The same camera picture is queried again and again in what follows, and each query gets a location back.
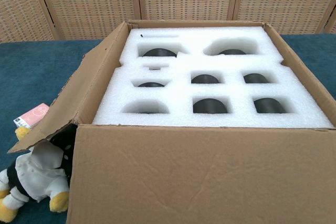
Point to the red cardboard box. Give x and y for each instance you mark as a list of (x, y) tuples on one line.
[(183, 176)]

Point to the white foam insert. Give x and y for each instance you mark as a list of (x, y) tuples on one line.
[(178, 93)]

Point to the large black cup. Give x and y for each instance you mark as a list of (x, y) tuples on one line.
[(159, 53)]

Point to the small black cup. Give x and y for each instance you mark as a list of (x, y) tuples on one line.
[(269, 106)]

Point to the blue felt table cover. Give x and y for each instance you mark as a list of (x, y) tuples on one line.
[(39, 72)]

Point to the small pink carton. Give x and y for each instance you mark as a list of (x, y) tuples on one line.
[(31, 116)]

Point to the black plush toy white coat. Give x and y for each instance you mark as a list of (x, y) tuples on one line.
[(34, 179)]

